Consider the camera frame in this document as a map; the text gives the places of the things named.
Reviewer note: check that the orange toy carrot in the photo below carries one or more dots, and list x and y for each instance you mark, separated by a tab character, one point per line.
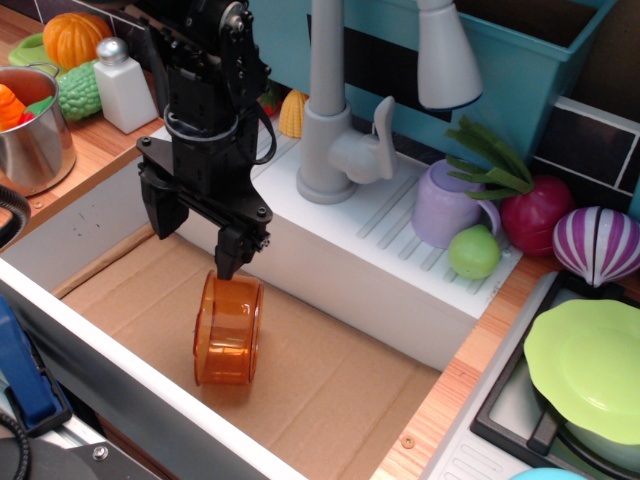
11	109

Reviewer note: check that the red toy strawberry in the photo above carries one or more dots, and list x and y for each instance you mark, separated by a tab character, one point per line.
271	100

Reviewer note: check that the blue clamp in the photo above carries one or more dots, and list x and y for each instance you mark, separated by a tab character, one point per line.
34	395

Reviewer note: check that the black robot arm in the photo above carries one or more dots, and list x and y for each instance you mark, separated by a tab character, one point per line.
201	37

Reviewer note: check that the green bumpy toy gourd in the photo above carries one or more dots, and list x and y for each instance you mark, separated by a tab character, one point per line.
79	96

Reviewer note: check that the teal plastic bin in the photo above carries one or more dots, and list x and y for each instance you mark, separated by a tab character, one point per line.
529	54

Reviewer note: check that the orange toy pumpkin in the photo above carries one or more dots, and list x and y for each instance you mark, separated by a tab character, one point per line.
71	39

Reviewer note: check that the grey toy faucet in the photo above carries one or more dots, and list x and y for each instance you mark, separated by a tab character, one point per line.
347	132

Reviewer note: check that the toy stove top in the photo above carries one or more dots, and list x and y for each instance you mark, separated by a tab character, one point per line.
508	430

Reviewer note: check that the white toy sink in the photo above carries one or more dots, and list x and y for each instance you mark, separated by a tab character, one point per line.
359	315

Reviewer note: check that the green toy piece in pot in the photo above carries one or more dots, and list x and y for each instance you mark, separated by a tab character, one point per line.
35	109

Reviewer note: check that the light green plastic plate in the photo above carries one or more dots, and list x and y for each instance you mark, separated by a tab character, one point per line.
583	357

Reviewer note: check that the white salt shaker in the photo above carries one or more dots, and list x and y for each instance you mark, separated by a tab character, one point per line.
125	96

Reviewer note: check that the silver metal pot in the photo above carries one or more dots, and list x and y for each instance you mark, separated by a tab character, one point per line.
40	153

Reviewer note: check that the yellow toy corn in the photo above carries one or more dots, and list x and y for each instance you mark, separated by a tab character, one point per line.
292	114

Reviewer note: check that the purple striped toy onion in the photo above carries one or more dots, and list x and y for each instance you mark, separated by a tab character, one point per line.
598	244

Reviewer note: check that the green toy pear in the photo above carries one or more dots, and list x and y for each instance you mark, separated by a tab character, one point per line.
474	253

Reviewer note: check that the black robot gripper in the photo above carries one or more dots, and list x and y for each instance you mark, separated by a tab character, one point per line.
205	166

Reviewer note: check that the brown cardboard sheet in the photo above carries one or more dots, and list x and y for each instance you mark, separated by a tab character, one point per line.
325	398

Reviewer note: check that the purple plastic cup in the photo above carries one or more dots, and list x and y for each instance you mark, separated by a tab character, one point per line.
443	207

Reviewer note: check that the light green toy board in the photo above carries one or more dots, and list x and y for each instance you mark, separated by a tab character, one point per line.
30	52

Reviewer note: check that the red toy radish with leaves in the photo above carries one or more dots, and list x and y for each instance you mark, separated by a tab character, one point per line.
529	205

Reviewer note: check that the orange translucent plastic pot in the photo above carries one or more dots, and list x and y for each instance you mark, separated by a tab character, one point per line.
227	329

